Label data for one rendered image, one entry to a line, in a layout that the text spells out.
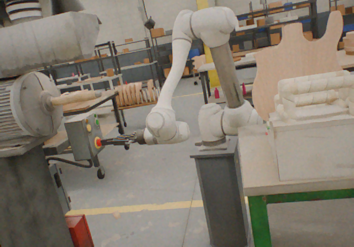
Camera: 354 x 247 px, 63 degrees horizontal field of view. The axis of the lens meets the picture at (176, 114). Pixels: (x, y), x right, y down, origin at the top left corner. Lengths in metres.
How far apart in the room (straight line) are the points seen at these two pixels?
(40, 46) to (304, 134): 0.83
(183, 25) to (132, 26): 11.14
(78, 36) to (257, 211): 0.76
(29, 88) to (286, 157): 0.91
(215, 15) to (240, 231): 1.34
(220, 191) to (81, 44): 1.28
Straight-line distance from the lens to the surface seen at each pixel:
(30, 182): 1.37
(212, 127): 1.75
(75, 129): 1.44
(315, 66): 1.21
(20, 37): 1.05
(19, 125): 1.19
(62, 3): 1.19
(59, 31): 0.98
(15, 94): 1.16
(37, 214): 1.41
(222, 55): 1.50
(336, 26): 1.22
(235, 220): 1.98
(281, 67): 1.19
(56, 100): 1.19
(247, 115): 1.65
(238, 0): 12.05
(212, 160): 1.79
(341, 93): 0.97
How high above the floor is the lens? 1.38
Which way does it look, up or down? 14 degrees down
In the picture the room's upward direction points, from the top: 11 degrees counter-clockwise
